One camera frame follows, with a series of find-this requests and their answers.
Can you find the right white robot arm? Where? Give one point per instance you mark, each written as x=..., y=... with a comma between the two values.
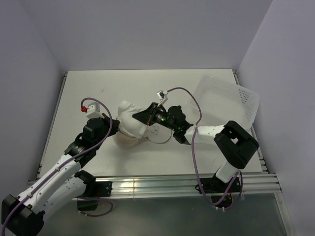
x=234, y=142

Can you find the aluminium rail frame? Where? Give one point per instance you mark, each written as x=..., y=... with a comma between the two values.
x=145, y=176

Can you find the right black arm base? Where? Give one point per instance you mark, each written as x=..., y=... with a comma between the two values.
x=223, y=195

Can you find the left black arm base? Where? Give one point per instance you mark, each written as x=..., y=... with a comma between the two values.
x=93, y=196

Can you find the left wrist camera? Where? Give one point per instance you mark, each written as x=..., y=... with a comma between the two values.
x=92, y=110

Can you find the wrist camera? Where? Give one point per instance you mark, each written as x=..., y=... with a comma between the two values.
x=162, y=95
x=92, y=110

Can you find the white mesh laundry bag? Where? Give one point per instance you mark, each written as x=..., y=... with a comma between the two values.
x=155, y=134

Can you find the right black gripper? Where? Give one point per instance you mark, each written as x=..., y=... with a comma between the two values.
x=147, y=116

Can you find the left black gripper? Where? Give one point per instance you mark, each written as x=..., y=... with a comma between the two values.
x=114, y=127

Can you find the white garment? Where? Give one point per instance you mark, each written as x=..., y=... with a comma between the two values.
x=128, y=124

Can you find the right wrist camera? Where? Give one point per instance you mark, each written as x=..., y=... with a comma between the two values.
x=162, y=95

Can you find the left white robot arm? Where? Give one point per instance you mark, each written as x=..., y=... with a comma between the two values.
x=25, y=214

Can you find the clear plastic perforated basket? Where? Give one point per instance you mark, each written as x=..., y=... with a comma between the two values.
x=221, y=101

